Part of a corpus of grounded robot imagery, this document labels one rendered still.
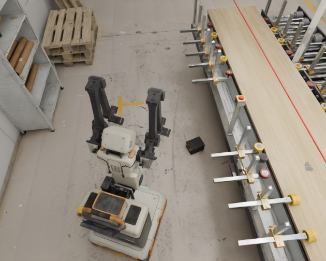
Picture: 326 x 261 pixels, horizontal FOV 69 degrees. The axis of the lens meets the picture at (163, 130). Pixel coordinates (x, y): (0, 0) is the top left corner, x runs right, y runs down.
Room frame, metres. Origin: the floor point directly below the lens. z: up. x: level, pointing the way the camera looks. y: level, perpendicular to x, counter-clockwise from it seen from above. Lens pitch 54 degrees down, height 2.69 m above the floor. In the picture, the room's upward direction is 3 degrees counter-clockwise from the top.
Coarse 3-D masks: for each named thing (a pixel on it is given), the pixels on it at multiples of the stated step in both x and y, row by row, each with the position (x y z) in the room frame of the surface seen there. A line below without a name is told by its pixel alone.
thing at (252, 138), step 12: (228, 84) 2.13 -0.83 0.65; (252, 132) 1.32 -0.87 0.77; (252, 144) 1.24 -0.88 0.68; (264, 180) 0.87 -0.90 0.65; (276, 192) 0.70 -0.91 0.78; (276, 204) 0.63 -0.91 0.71; (276, 216) 0.55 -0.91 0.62; (288, 216) 0.50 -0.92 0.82; (288, 228) 0.43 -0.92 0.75; (300, 240) 0.32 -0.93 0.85; (300, 252) 0.26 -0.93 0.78
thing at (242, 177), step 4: (236, 176) 0.83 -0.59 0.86; (240, 176) 0.83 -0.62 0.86; (244, 176) 0.83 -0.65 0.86; (256, 176) 0.82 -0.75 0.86; (216, 180) 0.80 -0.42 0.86; (220, 180) 0.80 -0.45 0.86; (224, 180) 0.80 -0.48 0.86; (228, 180) 0.80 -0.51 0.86; (232, 180) 0.80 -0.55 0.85; (236, 180) 0.80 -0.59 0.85; (240, 180) 0.80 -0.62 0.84
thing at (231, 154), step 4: (228, 152) 1.08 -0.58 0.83; (232, 152) 1.07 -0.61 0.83; (236, 152) 1.07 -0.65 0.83; (244, 152) 1.07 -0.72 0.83; (248, 152) 1.06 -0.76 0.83; (252, 152) 1.06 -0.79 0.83; (256, 152) 1.06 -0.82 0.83; (212, 156) 1.04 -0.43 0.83; (216, 156) 1.04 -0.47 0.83; (220, 156) 1.05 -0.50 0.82; (224, 156) 1.05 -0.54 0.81
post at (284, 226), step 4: (280, 224) 0.37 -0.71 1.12; (284, 224) 0.36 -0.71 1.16; (288, 224) 0.36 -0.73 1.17; (276, 228) 0.37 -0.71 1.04; (280, 228) 0.35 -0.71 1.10; (284, 228) 0.34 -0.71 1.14; (276, 232) 0.35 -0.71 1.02; (280, 232) 0.34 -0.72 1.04; (264, 236) 0.37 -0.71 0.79; (268, 236) 0.36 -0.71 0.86
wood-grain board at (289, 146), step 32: (224, 32) 2.86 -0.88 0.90; (256, 32) 2.82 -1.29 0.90; (256, 64) 2.18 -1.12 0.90; (288, 64) 2.15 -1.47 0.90; (256, 96) 1.68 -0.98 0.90; (256, 128) 1.27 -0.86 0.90; (288, 128) 1.25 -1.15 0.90; (320, 128) 1.23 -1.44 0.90; (288, 160) 0.93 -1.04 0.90; (320, 160) 0.91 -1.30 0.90; (288, 192) 0.65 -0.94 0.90; (320, 192) 0.64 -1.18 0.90; (320, 224) 0.41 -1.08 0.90; (320, 256) 0.21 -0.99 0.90
